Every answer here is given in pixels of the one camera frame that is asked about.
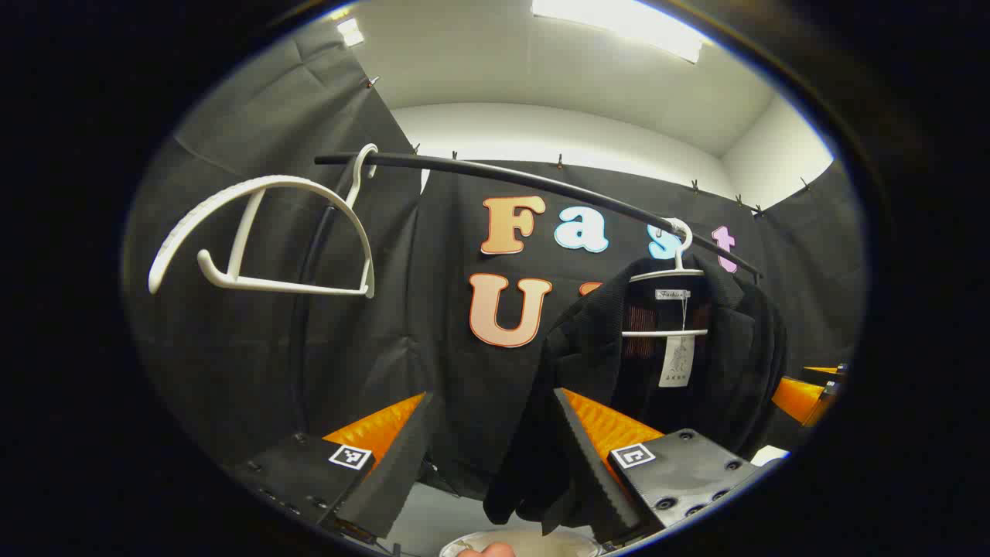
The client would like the black clothes rack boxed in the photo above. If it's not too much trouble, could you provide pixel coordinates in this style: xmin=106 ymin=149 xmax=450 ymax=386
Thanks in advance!
xmin=290 ymin=151 xmax=763 ymax=434

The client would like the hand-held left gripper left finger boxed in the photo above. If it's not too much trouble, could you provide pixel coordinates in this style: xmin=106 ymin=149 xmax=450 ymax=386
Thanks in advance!
xmin=224 ymin=391 xmax=435 ymax=542

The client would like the black knit garment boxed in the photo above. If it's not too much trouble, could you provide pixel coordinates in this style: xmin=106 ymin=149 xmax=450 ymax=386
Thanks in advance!
xmin=483 ymin=255 xmax=790 ymax=536

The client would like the white laundry hamper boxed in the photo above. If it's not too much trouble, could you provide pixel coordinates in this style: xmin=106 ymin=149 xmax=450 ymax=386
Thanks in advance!
xmin=439 ymin=528 xmax=604 ymax=557

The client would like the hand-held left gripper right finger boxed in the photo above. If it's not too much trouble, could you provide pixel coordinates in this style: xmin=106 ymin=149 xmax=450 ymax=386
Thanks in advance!
xmin=553 ymin=387 xmax=763 ymax=547

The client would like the black backdrop cloth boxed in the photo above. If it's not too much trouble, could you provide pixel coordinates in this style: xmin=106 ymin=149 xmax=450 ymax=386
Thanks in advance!
xmin=124 ymin=23 xmax=867 ymax=504

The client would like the white plastic hanger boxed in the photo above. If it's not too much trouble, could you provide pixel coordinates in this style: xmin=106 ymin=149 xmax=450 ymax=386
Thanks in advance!
xmin=622 ymin=218 xmax=709 ymax=339
xmin=147 ymin=143 xmax=380 ymax=299

